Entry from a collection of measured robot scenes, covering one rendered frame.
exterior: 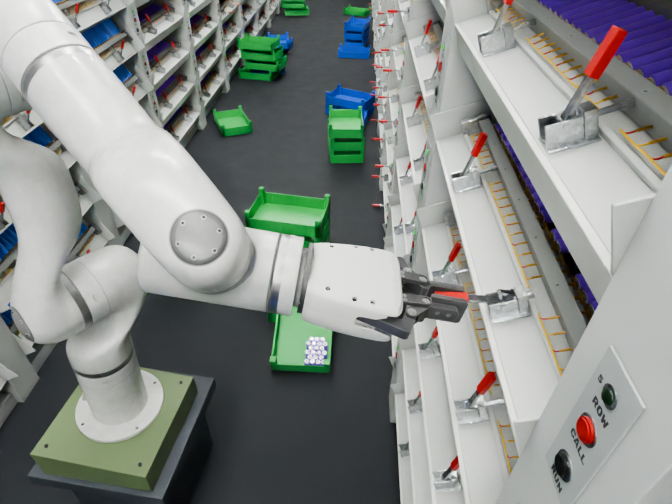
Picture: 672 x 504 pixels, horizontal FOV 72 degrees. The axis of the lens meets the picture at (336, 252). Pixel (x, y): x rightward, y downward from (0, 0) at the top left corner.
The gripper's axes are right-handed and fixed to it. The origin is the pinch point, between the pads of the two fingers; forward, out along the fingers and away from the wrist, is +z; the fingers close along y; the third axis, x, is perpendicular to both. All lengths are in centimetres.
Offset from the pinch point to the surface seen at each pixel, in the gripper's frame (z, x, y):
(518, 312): 7.7, 1.2, 1.0
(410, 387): 16, -59, -33
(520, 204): 10.6, 5.1, -15.3
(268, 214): -32, -79, -122
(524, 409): 6.0, -0.4, 11.9
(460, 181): 5.6, 1.4, -25.7
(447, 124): 5.9, 2.5, -44.4
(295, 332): -13, -96, -76
